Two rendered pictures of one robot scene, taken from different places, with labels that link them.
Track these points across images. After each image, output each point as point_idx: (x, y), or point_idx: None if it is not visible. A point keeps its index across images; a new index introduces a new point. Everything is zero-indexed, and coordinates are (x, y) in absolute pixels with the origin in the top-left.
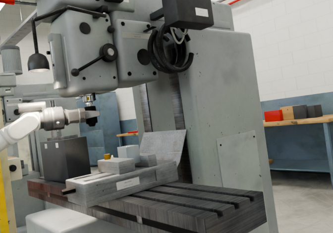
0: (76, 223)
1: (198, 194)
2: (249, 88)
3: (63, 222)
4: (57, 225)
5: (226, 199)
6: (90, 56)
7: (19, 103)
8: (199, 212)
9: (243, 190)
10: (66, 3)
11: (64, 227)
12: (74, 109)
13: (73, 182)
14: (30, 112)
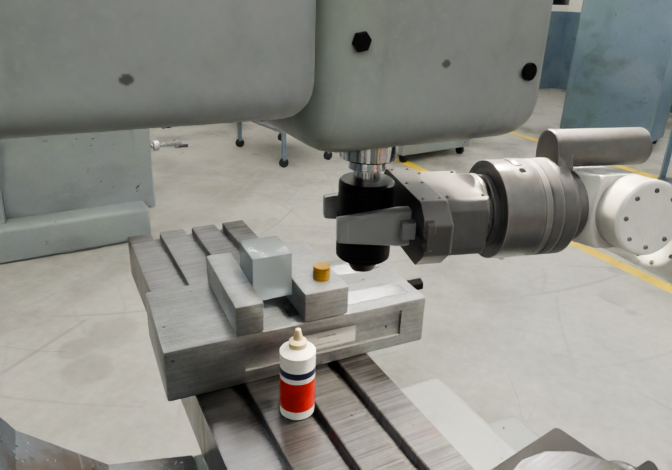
0: (407, 392)
1: (191, 262)
2: None
3: (442, 415)
4: (452, 405)
5: (182, 238)
6: None
7: (633, 127)
8: (236, 227)
9: (136, 248)
10: None
11: (431, 387)
12: (427, 172)
13: (400, 276)
14: (610, 172)
